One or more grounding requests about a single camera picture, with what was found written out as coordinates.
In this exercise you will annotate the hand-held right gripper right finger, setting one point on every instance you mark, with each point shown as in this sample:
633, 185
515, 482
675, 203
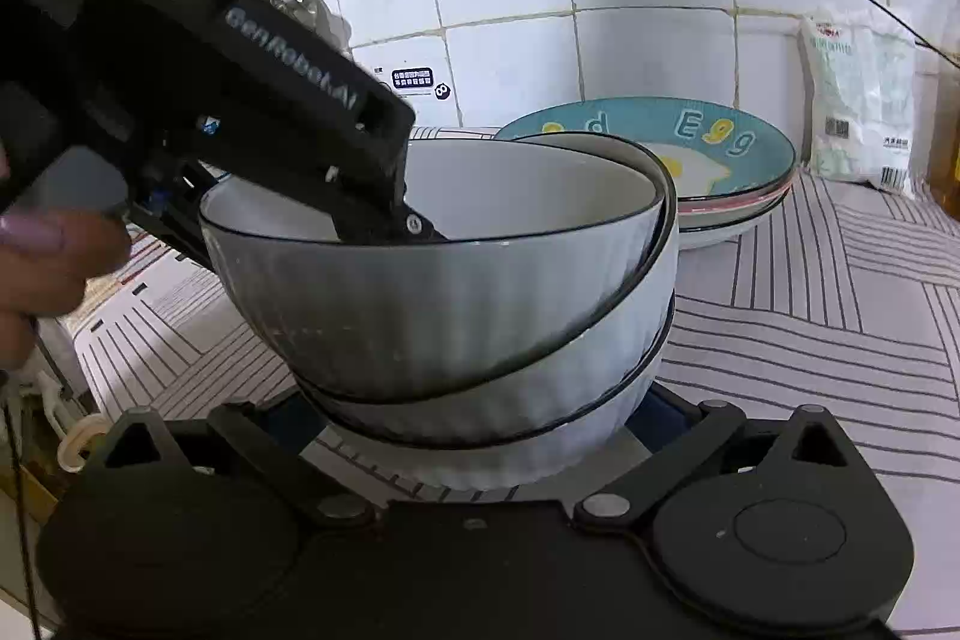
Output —
675, 419

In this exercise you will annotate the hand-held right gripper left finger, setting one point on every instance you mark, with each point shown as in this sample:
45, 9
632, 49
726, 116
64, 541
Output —
259, 441

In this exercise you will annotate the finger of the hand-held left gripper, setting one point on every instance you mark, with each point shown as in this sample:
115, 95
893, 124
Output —
409, 225
169, 220

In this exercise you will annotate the white ribbed black-rimmed bowl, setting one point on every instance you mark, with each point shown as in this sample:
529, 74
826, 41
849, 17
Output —
607, 344
420, 310
525, 456

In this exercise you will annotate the plain white plate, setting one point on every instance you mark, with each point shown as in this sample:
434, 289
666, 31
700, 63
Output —
720, 231

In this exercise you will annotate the pink printed white plate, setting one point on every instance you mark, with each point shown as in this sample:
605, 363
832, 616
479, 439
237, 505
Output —
731, 203

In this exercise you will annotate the teal fried egg plate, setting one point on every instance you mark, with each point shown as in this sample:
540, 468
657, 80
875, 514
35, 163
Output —
720, 141

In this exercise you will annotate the person's left hand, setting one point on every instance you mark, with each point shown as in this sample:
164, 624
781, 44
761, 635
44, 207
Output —
52, 265

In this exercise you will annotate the striped white tablecloth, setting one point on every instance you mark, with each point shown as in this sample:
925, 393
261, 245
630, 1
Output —
787, 325

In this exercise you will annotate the white plastic hook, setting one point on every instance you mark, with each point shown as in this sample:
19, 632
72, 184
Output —
79, 441

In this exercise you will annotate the white plastic bag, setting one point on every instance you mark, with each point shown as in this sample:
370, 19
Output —
862, 100

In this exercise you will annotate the dark amber container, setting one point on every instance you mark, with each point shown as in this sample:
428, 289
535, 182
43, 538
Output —
946, 160

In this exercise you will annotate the dark rectangular wall sticker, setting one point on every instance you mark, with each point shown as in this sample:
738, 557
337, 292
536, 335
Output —
411, 78

